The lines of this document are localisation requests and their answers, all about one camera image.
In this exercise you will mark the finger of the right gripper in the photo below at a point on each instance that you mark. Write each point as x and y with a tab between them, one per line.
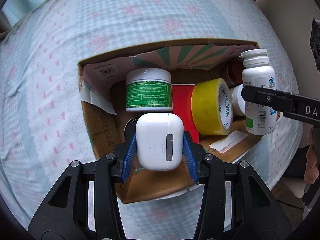
279	100

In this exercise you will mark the white pill bottle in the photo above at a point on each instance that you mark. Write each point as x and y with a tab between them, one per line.
259	80

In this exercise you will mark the red box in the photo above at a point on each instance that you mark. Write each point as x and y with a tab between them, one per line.
181	106

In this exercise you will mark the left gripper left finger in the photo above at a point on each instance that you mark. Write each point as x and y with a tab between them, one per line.
114	168

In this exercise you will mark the yellow tape roll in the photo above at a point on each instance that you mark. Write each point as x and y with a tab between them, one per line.
211	107

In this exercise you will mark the white earbuds case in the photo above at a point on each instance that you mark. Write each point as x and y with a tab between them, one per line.
159	138

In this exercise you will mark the white jar green label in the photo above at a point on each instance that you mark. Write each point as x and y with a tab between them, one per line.
148	90

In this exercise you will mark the pale green jar white lid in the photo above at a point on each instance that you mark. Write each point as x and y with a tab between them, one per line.
238	103

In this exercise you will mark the cardboard box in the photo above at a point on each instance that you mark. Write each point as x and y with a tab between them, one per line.
102	84

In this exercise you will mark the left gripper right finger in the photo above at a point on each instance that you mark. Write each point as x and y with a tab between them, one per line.
208	170

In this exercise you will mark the person's right hand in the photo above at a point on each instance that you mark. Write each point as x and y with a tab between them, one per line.
311	169

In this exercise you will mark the checkered floral bedspread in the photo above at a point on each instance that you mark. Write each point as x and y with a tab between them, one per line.
42	124

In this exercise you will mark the white black Metal DX jar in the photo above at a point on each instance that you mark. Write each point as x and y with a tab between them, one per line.
130	127

